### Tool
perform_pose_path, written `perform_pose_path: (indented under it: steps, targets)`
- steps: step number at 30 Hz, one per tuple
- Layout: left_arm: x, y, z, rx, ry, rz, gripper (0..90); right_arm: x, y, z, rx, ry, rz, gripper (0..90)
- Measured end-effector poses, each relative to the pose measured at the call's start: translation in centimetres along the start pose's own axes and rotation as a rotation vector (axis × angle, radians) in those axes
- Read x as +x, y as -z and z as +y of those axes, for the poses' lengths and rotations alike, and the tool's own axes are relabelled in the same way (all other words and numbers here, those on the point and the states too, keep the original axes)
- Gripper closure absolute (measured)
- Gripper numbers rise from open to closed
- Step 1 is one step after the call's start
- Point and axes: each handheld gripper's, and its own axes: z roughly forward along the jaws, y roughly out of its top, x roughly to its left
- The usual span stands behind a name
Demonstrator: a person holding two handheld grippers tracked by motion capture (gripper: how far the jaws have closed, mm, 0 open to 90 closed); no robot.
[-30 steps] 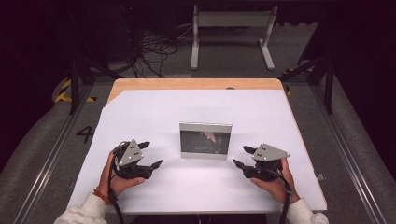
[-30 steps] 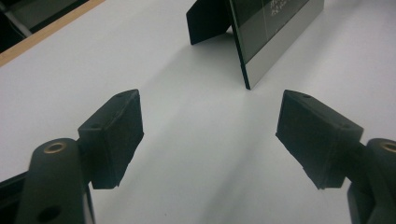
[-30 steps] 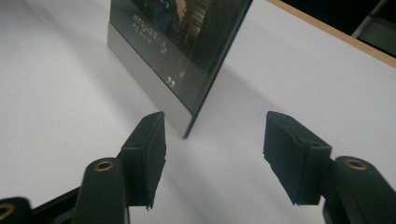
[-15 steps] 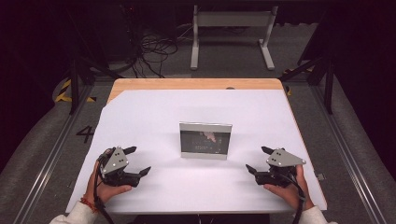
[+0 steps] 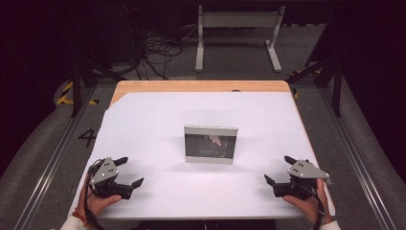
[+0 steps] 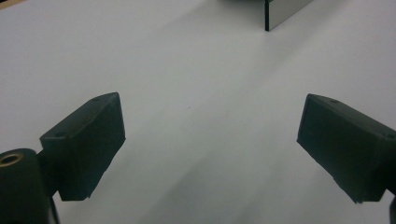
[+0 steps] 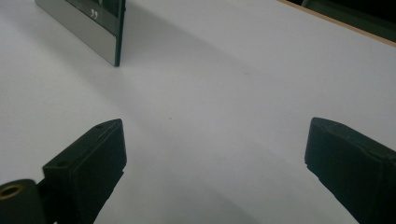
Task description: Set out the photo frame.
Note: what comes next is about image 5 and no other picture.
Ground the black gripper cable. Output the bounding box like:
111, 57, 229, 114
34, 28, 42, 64
300, 181, 327, 230
83, 159, 107, 230

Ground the yellow black hazard tape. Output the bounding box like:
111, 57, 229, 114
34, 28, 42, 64
56, 80, 100, 106

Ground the tangle of black floor cables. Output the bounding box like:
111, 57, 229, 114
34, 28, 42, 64
133, 32, 185, 81

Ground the person's left hand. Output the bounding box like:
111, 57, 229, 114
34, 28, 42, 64
80, 183, 124, 219

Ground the grey metal desk frame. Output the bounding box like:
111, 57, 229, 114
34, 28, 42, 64
194, 4, 286, 73

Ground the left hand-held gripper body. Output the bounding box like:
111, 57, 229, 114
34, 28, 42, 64
87, 156, 133, 200

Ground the aluminium floor rail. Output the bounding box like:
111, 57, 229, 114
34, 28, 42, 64
319, 85, 398, 230
12, 85, 97, 230

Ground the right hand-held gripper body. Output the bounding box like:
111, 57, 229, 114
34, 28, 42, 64
272, 158, 331, 201

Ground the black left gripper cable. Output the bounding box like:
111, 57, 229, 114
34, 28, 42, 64
83, 159, 107, 230

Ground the red bracelet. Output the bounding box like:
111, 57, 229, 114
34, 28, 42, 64
71, 210, 93, 228

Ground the white table sheet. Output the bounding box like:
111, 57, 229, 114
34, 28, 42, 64
67, 91, 336, 220

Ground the person's right hand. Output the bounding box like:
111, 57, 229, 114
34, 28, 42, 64
282, 177, 333, 225

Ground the black metal stand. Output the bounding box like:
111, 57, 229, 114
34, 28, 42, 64
285, 9, 346, 119
68, 9, 128, 119

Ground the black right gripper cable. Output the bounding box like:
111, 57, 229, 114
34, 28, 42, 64
300, 181, 327, 230

